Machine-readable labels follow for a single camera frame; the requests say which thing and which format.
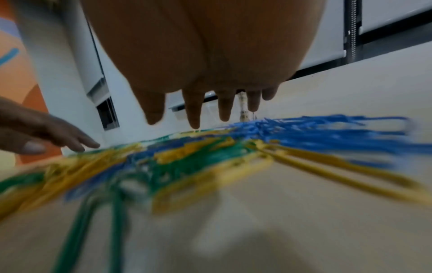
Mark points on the person's left hand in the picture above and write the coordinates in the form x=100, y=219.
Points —
x=30, y=128

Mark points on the white wall column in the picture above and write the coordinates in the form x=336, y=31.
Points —
x=64, y=53

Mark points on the pile of colourful plastic hangers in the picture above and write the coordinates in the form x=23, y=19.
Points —
x=209, y=152

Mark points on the patterned thin pole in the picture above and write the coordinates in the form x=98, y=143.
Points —
x=243, y=109

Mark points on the white roller blind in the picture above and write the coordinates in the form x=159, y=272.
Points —
x=388, y=21

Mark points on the person's right hand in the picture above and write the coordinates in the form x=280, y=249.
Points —
x=202, y=48

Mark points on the black window frame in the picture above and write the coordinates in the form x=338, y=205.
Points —
x=351, y=53

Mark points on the dark wall vent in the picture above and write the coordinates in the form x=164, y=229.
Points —
x=108, y=114

